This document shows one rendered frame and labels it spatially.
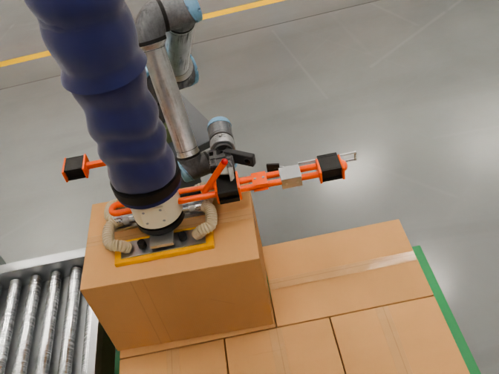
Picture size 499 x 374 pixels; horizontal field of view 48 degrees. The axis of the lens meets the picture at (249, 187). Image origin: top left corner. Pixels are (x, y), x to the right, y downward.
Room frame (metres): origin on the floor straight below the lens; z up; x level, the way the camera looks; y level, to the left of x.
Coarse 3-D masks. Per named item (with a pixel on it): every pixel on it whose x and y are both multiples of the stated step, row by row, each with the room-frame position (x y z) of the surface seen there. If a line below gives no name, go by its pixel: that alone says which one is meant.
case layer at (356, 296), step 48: (336, 240) 1.48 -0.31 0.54; (384, 240) 1.43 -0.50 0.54; (288, 288) 1.30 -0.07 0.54; (336, 288) 1.25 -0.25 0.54; (384, 288) 1.21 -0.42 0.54; (240, 336) 1.13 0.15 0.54; (288, 336) 1.09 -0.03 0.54; (336, 336) 1.05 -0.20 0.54; (384, 336) 1.01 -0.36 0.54; (432, 336) 0.97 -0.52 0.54
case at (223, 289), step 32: (96, 224) 1.46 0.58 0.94; (192, 224) 1.36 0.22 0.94; (224, 224) 1.33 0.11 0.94; (256, 224) 1.44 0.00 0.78; (96, 256) 1.30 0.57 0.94; (192, 256) 1.21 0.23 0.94; (224, 256) 1.19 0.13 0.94; (256, 256) 1.16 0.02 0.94; (96, 288) 1.17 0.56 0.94; (128, 288) 1.17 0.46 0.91; (160, 288) 1.16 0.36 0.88; (192, 288) 1.16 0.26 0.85; (224, 288) 1.15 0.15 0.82; (256, 288) 1.15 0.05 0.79; (128, 320) 1.17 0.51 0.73; (160, 320) 1.16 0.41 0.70; (192, 320) 1.16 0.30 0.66; (224, 320) 1.16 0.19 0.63; (256, 320) 1.15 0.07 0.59
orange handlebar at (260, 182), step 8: (96, 160) 1.65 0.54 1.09; (344, 160) 1.37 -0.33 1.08; (88, 168) 1.63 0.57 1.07; (304, 168) 1.38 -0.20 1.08; (312, 168) 1.37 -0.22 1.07; (248, 176) 1.40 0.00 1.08; (256, 176) 1.38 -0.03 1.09; (264, 176) 1.37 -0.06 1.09; (272, 176) 1.38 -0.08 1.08; (304, 176) 1.34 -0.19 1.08; (312, 176) 1.34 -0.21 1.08; (256, 184) 1.34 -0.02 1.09; (264, 184) 1.34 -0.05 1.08; (272, 184) 1.34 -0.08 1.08; (280, 184) 1.34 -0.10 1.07; (184, 192) 1.38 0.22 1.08; (208, 192) 1.36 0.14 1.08; (184, 200) 1.34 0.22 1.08; (192, 200) 1.34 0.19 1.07; (112, 208) 1.38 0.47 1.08; (128, 208) 1.36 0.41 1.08
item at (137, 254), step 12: (192, 228) 1.32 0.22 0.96; (132, 240) 1.32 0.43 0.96; (144, 240) 1.28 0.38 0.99; (180, 240) 1.27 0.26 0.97; (192, 240) 1.26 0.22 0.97; (204, 240) 1.25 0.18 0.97; (120, 252) 1.28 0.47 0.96; (132, 252) 1.26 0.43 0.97; (144, 252) 1.25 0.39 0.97; (156, 252) 1.25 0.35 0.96; (168, 252) 1.24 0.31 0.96; (180, 252) 1.23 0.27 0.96; (120, 264) 1.23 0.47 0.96
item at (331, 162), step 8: (320, 160) 1.38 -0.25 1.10; (328, 160) 1.37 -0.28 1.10; (336, 160) 1.36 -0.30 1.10; (320, 168) 1.34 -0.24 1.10; (328, 168) 1.33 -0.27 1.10; (336, 168) 1.33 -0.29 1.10; (344, 168) 1.32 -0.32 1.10; (320, 176) 1.32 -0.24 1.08; (328, 176) 1.33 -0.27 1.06; (336, 176) 1.33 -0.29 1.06; (344, 176) 1.32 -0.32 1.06
